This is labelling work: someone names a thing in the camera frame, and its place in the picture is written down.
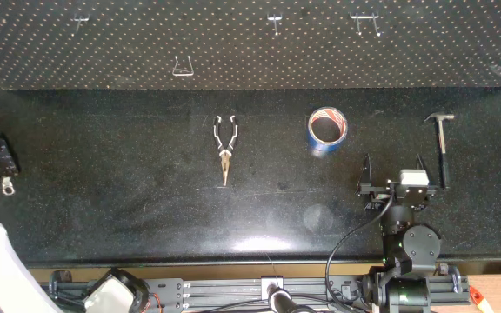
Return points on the red and yellow object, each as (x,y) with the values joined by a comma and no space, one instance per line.
(476,295)

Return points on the hammer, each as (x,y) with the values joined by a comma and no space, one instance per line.
(442,139)

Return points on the roll of blue tape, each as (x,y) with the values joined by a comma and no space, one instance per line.
(315,141)

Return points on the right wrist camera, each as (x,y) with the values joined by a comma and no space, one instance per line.
(413,178)

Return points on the double-prong metal hook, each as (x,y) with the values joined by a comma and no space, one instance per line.
(363,17)

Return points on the black pegboard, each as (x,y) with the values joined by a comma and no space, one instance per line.
(250,48)

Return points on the black and white pliers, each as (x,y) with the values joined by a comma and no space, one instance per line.
(225,165)

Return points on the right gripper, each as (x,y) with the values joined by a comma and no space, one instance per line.
(376,191)

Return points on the mounting rail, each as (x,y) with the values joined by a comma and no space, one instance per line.
(224,291)

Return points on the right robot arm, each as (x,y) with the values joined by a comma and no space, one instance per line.
(422,245)

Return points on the looped metal hook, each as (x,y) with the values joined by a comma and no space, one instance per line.
(183,75)

